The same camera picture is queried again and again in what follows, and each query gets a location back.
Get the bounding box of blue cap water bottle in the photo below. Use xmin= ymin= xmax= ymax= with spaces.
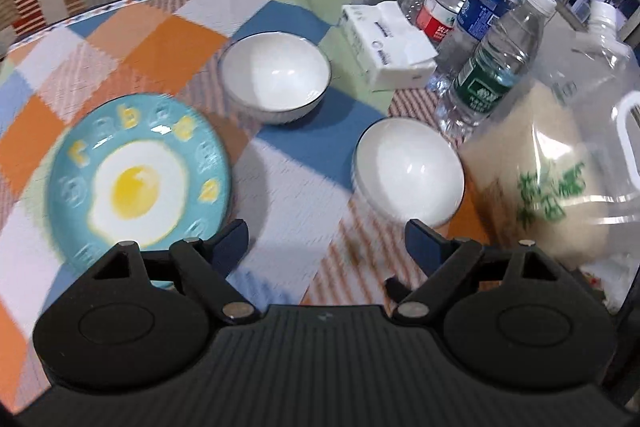
xmin=439 ymin=0 xmax=530 ymax=60

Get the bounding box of large clear white cap bottle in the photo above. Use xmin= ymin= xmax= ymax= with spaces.
xmin=562 ymin=0 xmax=640 ymax=112

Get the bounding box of clear plastic bag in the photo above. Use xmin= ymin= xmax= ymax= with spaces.
xmin=569 ymin=256 xmax=632 ymax=314

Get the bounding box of green label water bottle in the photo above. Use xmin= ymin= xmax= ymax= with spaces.
xmin=432 ymin=0 xmax=557 ymax=144

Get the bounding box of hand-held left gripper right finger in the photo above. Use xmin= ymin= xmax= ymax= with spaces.
xmin=384 ymin=219 xmax=565 ymax=322

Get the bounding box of blue fried egg plate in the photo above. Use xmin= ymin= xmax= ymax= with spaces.
xmin=47 ymin=94 xmax=234 ymax=289

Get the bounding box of checkered tablecloth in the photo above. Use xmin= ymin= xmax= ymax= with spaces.
xmin=0 ymin=0 xmax=502 ymax=414

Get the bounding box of large clear plastic jug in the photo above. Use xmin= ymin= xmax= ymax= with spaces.
xmin=459 ymin=79 xmax=640 ymax=269

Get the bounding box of white bowl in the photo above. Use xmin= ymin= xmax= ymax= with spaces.
xmin=218 ymin=32 xmax=333 ymax=126
xmin=352 ymin=117 xmax=466 ymax=231

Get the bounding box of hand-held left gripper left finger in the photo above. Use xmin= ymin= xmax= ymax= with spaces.
xmin=86 ymin=219 xmax=255 ymax=324

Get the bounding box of white tissue box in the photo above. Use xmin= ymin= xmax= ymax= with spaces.
xmin=340 ymin=1 xmax=439 ymax=93

